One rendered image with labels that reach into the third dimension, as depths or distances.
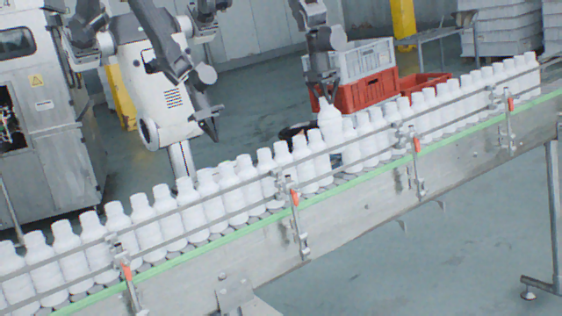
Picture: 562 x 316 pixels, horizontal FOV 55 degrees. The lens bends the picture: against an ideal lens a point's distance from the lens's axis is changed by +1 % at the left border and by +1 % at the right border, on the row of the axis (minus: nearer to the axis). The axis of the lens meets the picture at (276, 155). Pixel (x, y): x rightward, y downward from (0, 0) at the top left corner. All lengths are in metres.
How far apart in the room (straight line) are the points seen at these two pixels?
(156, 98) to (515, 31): 7.07
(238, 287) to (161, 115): 0.74
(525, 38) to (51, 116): 6.48
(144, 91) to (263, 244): 0.74
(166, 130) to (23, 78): 3.13
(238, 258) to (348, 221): 0.37
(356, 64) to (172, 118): 2.21
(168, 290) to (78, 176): 3.76
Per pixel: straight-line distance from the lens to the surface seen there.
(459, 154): 1.89
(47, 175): 5.06
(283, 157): 1.45
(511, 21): 8.50
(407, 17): 11.60
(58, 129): 4.93
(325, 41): 1.44
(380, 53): 4.10
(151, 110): 1.90
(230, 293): 1.42
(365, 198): 1.61
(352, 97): 3.88
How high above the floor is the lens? 1.53
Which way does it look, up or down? 16 degrees down
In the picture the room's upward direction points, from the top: 12 degrees counter-clockwise
